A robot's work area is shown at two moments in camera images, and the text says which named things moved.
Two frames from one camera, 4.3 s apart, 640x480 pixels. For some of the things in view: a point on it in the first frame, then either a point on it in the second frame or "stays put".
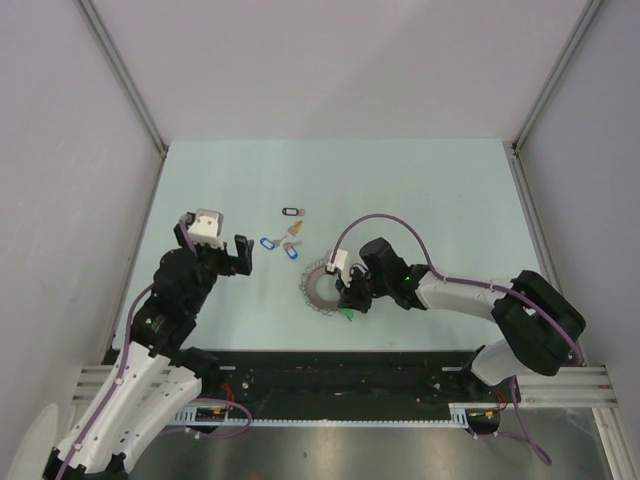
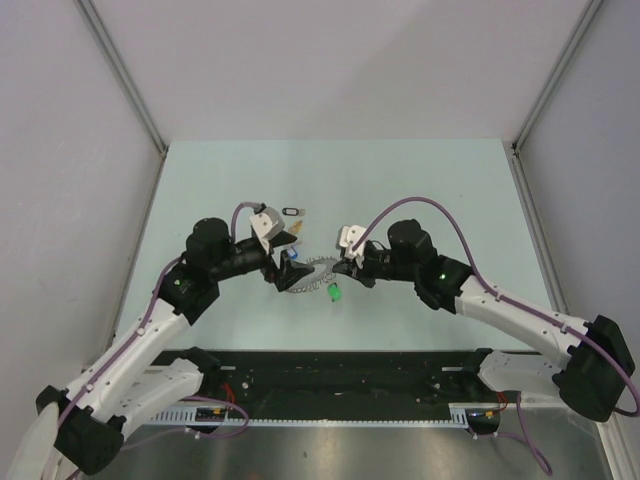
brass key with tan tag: (294, 229) stays put
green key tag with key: (349, 314) to (334, 292)
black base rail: (344, 379) stays put
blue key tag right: (291, 251) stays put
